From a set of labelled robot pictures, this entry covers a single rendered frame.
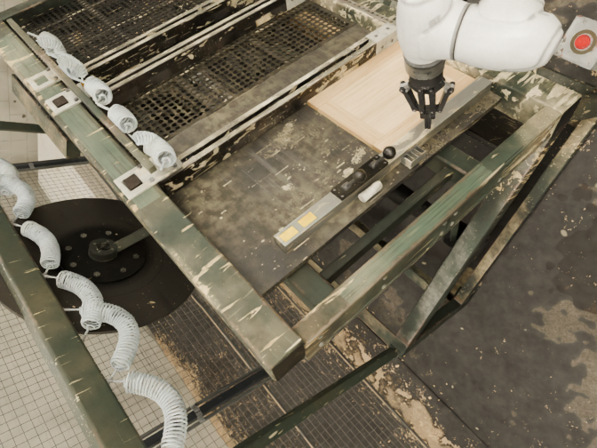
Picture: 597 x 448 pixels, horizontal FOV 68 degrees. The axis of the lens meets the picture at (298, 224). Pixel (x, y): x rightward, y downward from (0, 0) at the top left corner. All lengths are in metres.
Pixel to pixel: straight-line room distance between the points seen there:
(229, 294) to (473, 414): 2.49
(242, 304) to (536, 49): 0.79
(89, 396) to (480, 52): 1.31
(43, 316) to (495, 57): 1.46
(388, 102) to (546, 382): 1.98
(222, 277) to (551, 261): 1.99
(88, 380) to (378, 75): 1.40
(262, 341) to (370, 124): 0.84
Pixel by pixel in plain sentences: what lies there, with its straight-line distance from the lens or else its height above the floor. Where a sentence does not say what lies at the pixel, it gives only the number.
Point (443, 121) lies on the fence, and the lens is 1.54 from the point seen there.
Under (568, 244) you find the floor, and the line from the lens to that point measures 2.67.
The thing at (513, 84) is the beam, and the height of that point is 0.89.
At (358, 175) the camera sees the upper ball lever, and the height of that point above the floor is 1.56.
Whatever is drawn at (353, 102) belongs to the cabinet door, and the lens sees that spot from 1.62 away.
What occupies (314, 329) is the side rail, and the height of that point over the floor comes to 1.81.
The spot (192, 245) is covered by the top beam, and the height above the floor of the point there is 1.92.
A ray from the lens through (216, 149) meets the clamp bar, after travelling 1.46.
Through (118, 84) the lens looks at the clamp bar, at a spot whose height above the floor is 1.73.
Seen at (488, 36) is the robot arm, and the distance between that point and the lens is 0.90.
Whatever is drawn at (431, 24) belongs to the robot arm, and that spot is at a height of 1.72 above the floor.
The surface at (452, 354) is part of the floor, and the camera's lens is 3.18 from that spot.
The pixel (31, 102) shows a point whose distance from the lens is 2.58.
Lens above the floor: 2.52
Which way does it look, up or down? 44 degrees down
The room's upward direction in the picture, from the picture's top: 107 degrees counter-clockwise
